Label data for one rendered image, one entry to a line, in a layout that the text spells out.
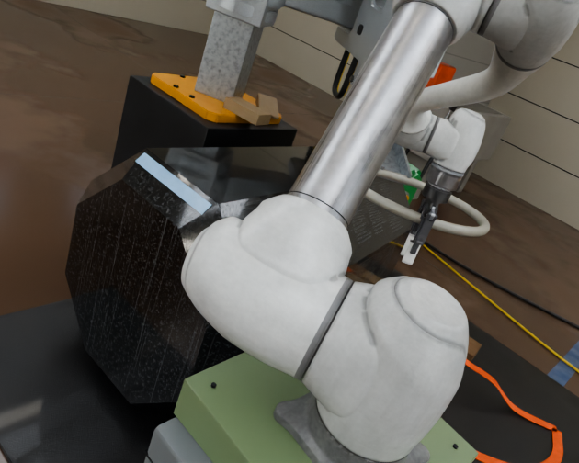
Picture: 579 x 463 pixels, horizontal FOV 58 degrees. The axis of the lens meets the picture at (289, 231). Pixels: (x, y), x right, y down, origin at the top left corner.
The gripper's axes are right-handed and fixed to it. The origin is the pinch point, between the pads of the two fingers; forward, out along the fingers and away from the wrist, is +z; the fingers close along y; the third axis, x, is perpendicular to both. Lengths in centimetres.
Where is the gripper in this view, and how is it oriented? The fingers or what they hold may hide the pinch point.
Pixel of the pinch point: (410, 250)
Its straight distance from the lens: 155.8
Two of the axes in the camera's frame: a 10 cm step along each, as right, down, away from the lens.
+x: -9.4, -3.3, -0.1
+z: -3.1, 8.8, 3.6
